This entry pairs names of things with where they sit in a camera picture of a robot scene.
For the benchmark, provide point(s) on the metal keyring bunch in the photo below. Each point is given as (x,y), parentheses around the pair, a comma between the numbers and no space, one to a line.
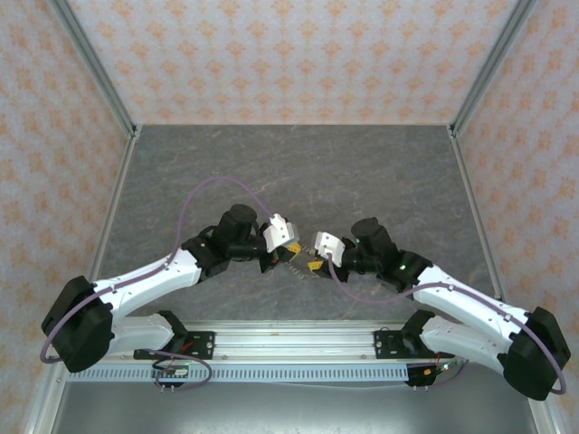
(296,270)

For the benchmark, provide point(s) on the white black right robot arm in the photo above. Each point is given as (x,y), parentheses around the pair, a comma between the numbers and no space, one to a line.
(470,303)

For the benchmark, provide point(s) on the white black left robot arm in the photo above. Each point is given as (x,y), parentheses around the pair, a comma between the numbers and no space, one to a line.
(145,282)

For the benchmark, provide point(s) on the small circuit board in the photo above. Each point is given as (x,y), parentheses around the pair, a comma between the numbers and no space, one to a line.
(441,368)
(174,371)

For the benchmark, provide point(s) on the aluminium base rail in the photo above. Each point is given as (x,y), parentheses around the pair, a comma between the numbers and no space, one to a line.
(294,343)

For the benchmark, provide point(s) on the aluminium table edge rail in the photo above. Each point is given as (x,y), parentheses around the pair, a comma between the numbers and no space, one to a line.
(471,190)
(118,190)

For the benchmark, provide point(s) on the aluminium frame post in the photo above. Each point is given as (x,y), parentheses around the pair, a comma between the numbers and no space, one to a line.
(488,68)
(97,68)

